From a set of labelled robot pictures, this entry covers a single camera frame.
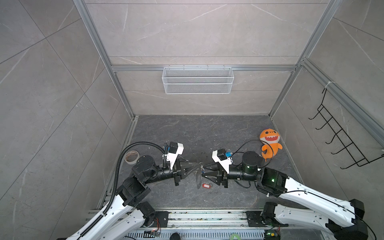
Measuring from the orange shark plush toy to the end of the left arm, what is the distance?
63 cm

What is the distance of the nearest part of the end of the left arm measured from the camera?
49 centimetres

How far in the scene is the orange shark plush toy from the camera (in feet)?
3.18
